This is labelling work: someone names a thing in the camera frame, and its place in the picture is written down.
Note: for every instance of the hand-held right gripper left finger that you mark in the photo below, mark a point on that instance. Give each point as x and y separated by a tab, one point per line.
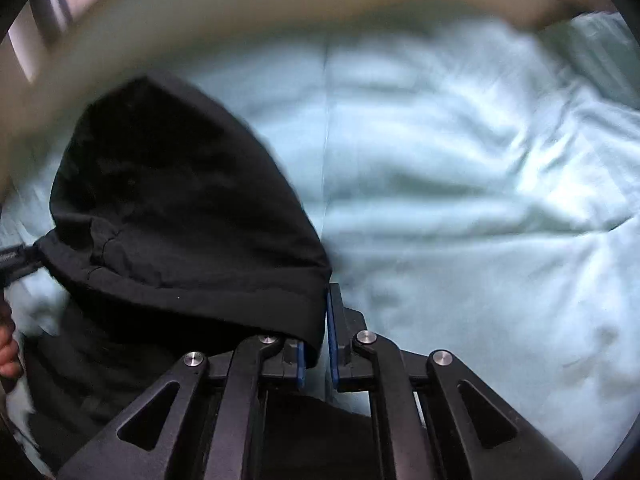
300	366

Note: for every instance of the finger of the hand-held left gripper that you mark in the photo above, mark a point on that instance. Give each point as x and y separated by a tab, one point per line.
17	260

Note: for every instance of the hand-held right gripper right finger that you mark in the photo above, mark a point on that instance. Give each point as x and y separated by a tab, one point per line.
332	345

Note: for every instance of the black pants with grey piping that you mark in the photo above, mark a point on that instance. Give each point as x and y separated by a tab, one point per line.
175	185

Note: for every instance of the person's left hand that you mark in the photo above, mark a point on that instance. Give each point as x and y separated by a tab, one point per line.
7	350

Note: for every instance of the light blue quilted duvet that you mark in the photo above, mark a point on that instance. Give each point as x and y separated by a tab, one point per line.
450	185

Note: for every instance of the dark framed window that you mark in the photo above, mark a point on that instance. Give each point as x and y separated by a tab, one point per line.
47	15

